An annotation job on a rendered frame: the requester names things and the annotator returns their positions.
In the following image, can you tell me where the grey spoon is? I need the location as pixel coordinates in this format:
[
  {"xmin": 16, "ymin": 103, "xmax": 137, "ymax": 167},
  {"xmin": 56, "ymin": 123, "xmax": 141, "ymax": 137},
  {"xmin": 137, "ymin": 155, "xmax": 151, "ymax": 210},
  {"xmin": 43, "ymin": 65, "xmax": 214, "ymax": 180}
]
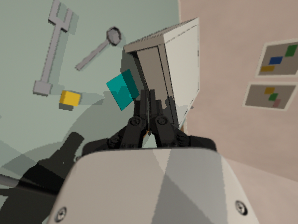
[{"xmin": 75, "ymin": 26, "xmax": 122, "ymax": 71}]

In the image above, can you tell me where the teal square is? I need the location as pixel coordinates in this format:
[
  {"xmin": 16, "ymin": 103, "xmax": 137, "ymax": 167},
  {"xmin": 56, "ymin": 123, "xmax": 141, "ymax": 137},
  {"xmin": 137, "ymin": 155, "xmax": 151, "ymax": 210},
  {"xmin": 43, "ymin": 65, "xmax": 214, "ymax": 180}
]
[{"xmin": 106, "ymin": 69, "xmax": 139, "ymax": 111}]

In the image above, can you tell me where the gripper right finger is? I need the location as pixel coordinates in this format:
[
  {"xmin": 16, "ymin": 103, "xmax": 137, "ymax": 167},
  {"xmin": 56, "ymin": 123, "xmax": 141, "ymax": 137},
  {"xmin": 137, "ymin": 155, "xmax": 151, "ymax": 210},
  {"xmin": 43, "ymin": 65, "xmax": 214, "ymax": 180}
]
[{"xmin": 148, "ymin": 89, "xmax": 217, "ymax": 152}]

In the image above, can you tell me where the yellow cube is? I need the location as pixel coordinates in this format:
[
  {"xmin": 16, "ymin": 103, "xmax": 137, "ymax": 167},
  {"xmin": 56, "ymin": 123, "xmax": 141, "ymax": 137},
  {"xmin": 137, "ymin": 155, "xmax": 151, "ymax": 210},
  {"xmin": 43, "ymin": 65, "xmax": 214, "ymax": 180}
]
[{"xmin": 59, "ymin": 90, "xmax": 80, "ymax": 106}]

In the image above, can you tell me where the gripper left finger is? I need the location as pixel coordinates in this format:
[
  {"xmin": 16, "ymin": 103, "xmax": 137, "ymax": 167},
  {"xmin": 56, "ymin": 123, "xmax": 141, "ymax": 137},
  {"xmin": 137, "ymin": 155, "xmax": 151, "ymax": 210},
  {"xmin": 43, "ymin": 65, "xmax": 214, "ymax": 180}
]
[{"xmin": 81, "ymin": 90, "xmax": 148, "ymax": 156}]

